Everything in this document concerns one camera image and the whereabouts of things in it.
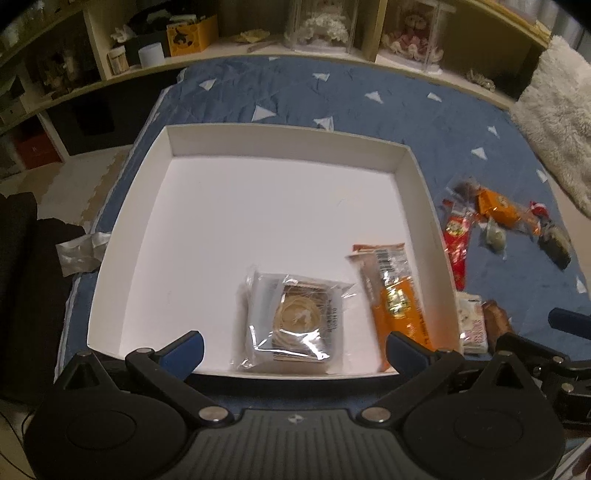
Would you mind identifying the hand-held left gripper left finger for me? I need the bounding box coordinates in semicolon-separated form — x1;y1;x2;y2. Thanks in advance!
53;330;234;428

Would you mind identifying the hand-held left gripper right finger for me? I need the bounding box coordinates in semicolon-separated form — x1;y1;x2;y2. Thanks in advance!
355;331;550;428

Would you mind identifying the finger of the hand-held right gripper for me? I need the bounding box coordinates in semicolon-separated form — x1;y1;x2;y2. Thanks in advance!
549;308;591;343
495;332;572;366

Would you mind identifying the brown snack packet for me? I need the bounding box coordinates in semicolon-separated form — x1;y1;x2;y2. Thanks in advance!
480;300;514;347

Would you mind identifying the orange snack bar packet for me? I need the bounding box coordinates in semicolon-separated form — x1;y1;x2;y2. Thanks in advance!
346;242;437;372

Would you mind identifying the white printed snack packet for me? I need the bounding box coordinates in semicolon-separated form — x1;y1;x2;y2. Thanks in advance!
457;293;490;355

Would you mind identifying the black gold pastry packet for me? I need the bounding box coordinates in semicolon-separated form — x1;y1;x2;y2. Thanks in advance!
538;222;573;271

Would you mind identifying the green snack packet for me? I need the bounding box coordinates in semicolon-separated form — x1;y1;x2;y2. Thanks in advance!
480;217;509;254

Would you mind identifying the clear square pastry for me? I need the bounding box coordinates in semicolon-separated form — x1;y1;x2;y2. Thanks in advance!
233;265;358;376

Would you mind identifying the small red white candy packet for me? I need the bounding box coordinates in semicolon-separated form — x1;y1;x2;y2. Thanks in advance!
526;199;551;222

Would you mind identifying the red snack packet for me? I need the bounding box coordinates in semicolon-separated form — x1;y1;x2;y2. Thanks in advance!
441;198;474;291

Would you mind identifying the small orange snack packet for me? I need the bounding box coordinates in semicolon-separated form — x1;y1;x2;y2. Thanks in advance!
475;189;541;236

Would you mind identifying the white cardboard box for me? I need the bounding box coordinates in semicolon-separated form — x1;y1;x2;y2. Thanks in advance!
87;124;462;380

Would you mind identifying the dark snack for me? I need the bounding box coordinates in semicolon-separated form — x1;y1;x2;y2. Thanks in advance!
450;178;483;204

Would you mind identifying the silver plastic wrapper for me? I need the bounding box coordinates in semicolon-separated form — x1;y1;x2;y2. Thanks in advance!
55;231;112;278

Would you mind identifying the white fluffy rug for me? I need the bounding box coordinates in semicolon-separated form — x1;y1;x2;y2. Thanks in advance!
510;34;591;213

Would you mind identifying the red storage box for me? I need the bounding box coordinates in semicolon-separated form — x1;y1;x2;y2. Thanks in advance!
18;131;63;169

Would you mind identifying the beige shell ornament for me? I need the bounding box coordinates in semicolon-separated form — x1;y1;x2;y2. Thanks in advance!
466;69;497;90

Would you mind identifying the blue quilt with white triangles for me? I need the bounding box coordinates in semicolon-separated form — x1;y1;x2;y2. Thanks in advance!
54;55;591;467

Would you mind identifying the white cylinder container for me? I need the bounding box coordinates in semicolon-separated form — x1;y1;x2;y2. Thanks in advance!
139;42;166;68

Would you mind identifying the small jar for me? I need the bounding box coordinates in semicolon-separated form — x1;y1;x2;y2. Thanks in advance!
107;45;130;75

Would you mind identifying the cream shelf unit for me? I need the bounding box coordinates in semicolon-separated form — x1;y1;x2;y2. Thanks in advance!
0;0;552;178

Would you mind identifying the brown figurine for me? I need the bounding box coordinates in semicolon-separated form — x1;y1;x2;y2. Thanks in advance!
39;46;88;93

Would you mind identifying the yellow cardboard box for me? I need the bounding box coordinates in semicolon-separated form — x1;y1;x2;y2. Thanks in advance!
166;14;219;57

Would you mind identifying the black box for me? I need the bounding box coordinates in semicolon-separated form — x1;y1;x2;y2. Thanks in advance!
124;32;169;65

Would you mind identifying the display case with pink doll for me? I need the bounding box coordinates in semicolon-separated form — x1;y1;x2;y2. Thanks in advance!
379;0;446;72

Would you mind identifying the black bag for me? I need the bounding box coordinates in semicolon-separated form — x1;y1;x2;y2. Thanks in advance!
129;4;204;35

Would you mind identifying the display case with white doll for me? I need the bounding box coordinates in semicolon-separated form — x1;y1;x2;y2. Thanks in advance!
284;0;361;51

